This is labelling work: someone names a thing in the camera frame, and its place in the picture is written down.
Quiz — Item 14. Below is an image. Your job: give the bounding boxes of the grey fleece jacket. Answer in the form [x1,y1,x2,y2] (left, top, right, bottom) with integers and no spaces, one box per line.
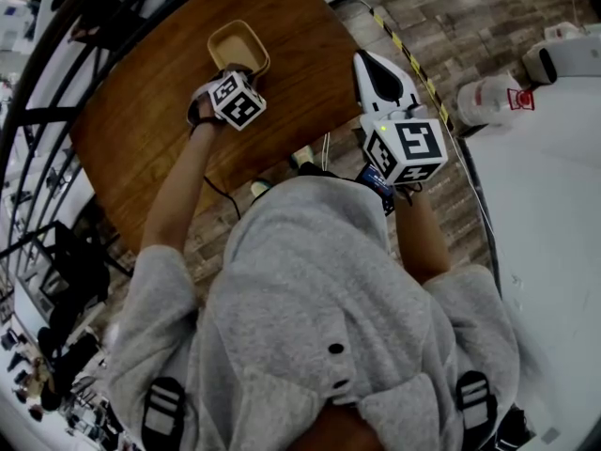
[105,176,522,451]

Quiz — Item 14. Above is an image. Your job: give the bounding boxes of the clear plastic water jug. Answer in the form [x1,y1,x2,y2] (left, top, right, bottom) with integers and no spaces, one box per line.
[455,73,523,129]

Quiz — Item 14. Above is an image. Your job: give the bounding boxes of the white floor appliance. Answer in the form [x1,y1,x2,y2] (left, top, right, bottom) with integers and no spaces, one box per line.
[521,33,601,86]

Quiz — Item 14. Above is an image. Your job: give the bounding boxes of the black wrist strap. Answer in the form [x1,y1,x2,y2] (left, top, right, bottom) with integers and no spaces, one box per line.
[188,116,221,135]

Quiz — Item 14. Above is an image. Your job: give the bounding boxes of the person's left forearm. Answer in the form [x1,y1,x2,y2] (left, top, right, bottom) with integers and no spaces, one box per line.
[140,122,222,256]

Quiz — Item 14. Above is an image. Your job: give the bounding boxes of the black chair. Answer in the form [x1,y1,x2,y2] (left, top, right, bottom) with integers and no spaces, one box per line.
[13,221,135,337]

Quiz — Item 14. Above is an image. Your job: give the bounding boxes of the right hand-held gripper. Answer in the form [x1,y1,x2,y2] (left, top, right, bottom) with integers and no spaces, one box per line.
[353,50,448,186]

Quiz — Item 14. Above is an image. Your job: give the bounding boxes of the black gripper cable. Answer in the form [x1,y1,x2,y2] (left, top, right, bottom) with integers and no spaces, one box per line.
[393,181,424,206]
[203,176,242,220]

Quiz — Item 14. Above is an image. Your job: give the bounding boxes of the person's black trousers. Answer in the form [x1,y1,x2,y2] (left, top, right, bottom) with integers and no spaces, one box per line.
[298,162,358,182]

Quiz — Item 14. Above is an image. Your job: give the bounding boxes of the person's right forearm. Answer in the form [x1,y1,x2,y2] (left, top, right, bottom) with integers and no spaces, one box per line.
[393,188,452,286]

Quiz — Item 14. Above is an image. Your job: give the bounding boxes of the black screen device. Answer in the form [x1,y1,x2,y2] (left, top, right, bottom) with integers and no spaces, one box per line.
[355,163,395,216]

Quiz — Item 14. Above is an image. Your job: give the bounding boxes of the yellow black hazard tape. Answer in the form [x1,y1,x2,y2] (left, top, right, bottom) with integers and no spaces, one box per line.
[370,9,455,131]

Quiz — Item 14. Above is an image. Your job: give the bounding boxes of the red label water jug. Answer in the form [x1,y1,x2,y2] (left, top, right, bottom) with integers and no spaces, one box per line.
[543,21,581,41]

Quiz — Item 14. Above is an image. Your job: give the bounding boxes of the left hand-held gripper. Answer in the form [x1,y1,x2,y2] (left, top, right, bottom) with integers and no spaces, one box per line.
[186,64,268,132]

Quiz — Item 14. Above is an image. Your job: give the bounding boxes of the black white shoulder strap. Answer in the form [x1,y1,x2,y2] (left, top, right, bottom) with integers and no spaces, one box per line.
[455,369,499,436]
[140,376,187,451]

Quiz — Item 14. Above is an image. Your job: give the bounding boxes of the person's right shoe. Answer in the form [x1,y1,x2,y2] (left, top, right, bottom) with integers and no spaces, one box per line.
[290,146,315,168]

